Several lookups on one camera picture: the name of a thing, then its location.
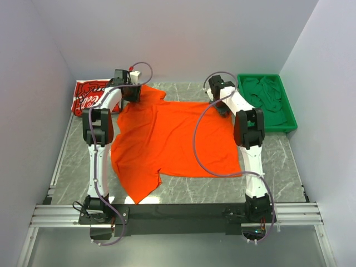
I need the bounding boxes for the orange t-shirt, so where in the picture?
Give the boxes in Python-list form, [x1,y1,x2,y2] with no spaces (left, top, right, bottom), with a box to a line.
[111,85,241,204]

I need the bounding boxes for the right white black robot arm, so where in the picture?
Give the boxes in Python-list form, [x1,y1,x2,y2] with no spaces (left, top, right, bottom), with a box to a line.
[206,72,271,222]

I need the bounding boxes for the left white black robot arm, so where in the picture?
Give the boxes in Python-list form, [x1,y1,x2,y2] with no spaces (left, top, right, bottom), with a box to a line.
[81,67,141,224]

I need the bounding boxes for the green t-shirt in bin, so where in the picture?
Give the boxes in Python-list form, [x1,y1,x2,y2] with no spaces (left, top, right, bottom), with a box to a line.
[243,76,287,126]

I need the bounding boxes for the red white printed folded t-shirt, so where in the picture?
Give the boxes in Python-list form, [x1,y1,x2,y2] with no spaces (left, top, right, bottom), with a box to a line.
[71,79,111,117]

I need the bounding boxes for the green plastic bin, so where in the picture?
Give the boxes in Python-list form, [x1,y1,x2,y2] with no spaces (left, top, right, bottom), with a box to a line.
[237,73,298,133]

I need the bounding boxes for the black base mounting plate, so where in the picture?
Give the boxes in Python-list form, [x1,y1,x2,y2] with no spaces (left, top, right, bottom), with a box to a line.
[78,203,276,236]

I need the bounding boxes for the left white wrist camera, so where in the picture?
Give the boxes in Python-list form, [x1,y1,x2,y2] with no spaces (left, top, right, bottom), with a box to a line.
[128,66,141,85]

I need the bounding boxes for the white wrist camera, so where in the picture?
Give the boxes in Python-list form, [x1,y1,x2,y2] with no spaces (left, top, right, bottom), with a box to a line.
[128,66,141,85]
[203,87,214,100]

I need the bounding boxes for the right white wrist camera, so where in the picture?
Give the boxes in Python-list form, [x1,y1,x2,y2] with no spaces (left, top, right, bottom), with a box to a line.
[203,87,214,100]

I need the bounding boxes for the aluminium rail frame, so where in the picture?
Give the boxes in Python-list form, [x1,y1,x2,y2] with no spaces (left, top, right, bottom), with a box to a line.
[18,116,337,266]

